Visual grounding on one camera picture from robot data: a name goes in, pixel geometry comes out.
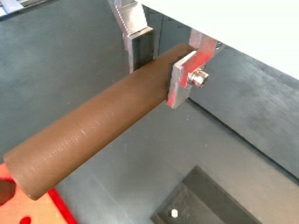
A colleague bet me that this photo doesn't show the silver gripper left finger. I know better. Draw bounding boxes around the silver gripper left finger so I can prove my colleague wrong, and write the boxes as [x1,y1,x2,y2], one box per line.
[107,0,155,72]

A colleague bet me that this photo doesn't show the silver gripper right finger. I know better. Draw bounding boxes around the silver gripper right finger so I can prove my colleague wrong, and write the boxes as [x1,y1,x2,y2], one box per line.
[167,30,226,109]

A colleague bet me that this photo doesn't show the brown oval cylinder peg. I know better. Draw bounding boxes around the brown oval cylinder peg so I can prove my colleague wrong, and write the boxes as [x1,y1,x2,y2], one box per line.
[5,44,193,200]

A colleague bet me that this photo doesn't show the dark grey curved fixture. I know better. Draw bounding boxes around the dark grey curved fixture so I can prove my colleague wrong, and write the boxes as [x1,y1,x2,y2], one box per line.
[151,166,262,224]

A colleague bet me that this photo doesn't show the red shape sorter board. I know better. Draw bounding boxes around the red shape sorter board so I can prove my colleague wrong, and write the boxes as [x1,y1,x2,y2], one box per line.
[0,164,79,224]

